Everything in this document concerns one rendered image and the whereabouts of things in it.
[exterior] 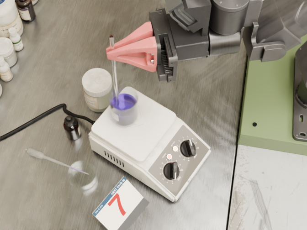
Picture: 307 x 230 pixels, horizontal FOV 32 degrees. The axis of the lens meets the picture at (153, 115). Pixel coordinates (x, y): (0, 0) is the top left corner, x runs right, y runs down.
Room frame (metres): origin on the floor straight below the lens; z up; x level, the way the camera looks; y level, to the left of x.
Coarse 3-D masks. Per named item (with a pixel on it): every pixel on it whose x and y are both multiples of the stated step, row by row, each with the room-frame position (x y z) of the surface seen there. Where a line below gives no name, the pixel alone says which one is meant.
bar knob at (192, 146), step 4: (188, 140) 0.44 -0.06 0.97; (184, 144) 0.44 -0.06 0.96; (188, 144) 0.44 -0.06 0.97; (192, 144) 0.44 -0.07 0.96; (180, 148) 0.43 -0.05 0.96; (184, 148) 0.43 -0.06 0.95; (188, 148) 0.43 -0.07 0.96; (192, 148) 0.43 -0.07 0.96; (184, 152) 0.43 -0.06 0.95; (188, 152) 0.43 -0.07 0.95; (192, 152) 0.42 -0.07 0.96; (188, 156) 0.42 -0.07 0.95; (192, 156) 0.42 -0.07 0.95
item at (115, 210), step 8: (128, 184) 0.37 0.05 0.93; (120, 192) 0.36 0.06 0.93; (128, 192) 0.36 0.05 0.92; (136, 192) 0.36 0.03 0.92; (112, 200) 0.34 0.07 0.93; (120, 200) 0.34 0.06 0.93; (128, 200) 0.35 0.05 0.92; (136, 200) 0.35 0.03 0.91; (104, 208) 0.32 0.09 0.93; (112, 208) 0.33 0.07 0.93; (120, 208) 0.33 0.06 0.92; (128, 208) 0.33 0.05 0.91; (104, 216) 0.31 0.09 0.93; (112, 216) 0.31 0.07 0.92; (120, 216) 0.32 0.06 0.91; (112, 224) 0.30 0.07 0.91
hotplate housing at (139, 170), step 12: (180, 120) 0.49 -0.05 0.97; (168, 132) 0.46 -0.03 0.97; (192, 132) 0.47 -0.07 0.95; (96, 144) 0.44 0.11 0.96; (108, 144) 0.43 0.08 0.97; (204, 144) 0.45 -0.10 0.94; (108, 156) 0.43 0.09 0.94; (120, 156) 0.41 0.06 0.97; (156, 156) 0.41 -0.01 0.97; (132, 168) 0.39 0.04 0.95; (144, 168) 0.39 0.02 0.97; (144, 180) 0.38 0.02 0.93; (156, 180) 0.37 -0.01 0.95; (168, 192) 0.35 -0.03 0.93; (180, 192) 0.36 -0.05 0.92
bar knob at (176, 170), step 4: (168, 164) 0.40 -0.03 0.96; (172, 164) 0.40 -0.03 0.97; (176, 164) 0.40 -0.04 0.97; (164, 168) 0.39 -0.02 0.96; (168, 168) 0.39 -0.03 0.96; (172, 168) 0.39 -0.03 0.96; (176, 168) 0.39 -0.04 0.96; (164, 172) 0.38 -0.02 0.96; (168, 172) 0.39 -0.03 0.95; (172, 172) 0.38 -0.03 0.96; (176, 172) 0.38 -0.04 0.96; (168, 176) 0.38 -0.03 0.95; (172, 176) 0.38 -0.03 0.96; (176, 176) 0.38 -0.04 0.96
